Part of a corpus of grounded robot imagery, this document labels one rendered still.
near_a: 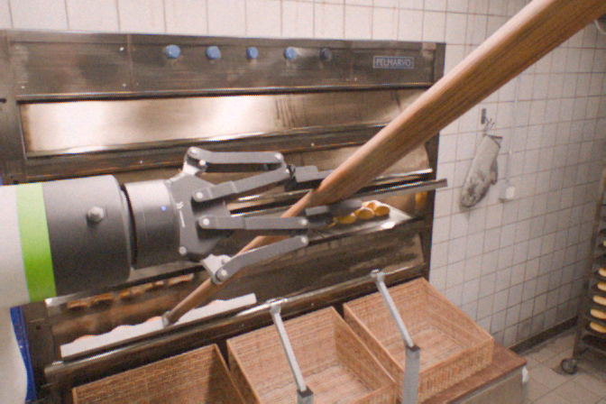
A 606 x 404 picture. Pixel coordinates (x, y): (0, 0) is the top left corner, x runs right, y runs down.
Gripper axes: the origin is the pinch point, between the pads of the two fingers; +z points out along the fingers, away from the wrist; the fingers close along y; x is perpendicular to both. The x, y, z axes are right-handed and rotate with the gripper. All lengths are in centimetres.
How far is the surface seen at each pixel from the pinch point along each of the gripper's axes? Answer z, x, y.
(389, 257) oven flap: 126, -157, -7
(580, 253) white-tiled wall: 314, -180, 23
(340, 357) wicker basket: 88, -169, 32
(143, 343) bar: -5, -116, 3
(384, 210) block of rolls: 135, -158, -33
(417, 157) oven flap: 142, -127, -50
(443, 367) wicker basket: 117, -134, 47
